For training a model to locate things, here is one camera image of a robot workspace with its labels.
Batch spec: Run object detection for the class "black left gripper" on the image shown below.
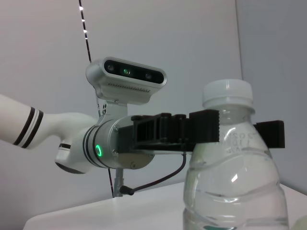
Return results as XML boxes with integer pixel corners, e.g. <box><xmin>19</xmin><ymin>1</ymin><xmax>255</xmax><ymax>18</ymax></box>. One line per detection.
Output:
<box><xmin>118</xmin><ymin>109</ymin><xmax>222</xmax><ymax>154</ymax></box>

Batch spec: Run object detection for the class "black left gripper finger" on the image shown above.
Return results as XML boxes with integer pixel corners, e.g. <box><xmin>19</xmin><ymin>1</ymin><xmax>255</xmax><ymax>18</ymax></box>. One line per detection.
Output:
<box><xmin>253</xmin><ymin>121</ymin><xmax>286</xmax><ymax>149</ymax></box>

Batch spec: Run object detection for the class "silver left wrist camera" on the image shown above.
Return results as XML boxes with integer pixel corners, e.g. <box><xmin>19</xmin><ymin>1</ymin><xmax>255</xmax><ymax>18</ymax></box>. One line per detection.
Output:
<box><xmin>85</xmin><ymin>57</ymin><xmax>168</xmax><ymax>106</ymax></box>

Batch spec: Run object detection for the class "clear green-label water bottle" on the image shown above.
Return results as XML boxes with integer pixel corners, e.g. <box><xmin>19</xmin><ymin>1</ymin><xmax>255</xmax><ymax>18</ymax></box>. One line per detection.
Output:
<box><xmin>183</xmin><ymin>79</ymin><xmax>288</xmax><ymax>230</ymax></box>

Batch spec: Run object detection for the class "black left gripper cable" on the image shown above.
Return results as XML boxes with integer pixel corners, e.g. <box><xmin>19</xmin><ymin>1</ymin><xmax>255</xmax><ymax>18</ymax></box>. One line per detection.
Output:
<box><xmin>119</xmin><ymin>154</ymin><xmax>188</xmax><ymax>195</ymax></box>

